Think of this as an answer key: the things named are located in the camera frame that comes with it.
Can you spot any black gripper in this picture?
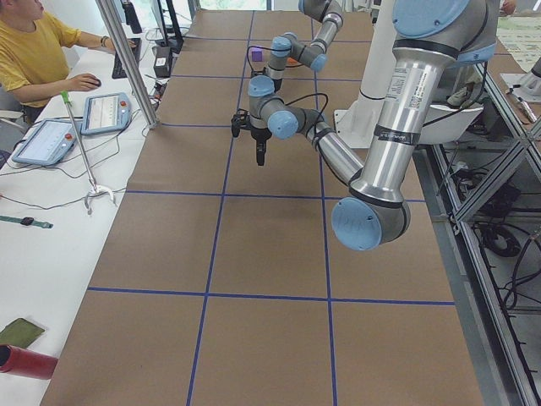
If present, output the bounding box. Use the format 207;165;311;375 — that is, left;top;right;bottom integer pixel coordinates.
251;71;281;91
231;108;271;166

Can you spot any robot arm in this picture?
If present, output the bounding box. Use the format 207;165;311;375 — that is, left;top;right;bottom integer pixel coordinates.
250;0;343;91
231;1;499;250

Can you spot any purple foam block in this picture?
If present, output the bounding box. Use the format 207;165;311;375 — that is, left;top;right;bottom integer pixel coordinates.
250;47;264;63

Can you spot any black monitor stand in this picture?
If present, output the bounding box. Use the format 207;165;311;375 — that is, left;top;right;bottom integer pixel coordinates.
152;0;184;54

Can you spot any black power adapter box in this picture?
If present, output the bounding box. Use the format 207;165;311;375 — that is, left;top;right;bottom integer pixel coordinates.
153;47;172;79

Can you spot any black keyboard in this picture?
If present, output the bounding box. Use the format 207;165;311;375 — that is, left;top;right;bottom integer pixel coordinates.
111;37;143;80

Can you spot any far teach pendant tablet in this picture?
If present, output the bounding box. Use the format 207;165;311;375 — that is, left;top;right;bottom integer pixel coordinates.
81;92;131;135

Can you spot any teach pendant tablet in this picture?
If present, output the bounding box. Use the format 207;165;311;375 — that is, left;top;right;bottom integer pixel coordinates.
81;92;131;135
12;119;81;166

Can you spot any metal reacher grabber tool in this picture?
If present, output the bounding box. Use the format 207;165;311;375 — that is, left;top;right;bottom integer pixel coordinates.
60;91;116;216

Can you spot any near teach pendant tablet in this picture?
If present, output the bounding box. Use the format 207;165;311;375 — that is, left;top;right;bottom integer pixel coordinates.
12;119;81;166

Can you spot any person in yellow shirt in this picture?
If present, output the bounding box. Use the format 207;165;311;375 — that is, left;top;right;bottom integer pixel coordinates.
1;1;115;124

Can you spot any green cloth pouch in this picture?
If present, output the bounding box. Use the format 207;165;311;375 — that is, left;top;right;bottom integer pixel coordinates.
1;318;45;348

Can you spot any red cylinder bottle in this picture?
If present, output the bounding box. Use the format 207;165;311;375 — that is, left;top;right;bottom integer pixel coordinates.
1;344;58;380

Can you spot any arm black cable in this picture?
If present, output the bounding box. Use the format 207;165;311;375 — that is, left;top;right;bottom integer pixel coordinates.
281;92;330;128
245;45;276;75

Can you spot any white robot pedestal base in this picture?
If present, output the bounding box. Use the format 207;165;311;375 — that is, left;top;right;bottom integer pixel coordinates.
334;1;396;149

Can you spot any aluminium frame post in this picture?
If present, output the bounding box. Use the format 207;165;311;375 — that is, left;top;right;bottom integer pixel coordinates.
96;0;158;129

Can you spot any black floor cable coil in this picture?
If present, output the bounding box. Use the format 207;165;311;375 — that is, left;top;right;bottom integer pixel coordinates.
473;219;522;258

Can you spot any green strap smartwatch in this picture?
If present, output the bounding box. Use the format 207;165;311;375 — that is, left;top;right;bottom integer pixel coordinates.
0;216;53;229

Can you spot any aluminium side frame rail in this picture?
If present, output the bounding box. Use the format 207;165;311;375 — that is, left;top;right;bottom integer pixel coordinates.
414;54;540;405

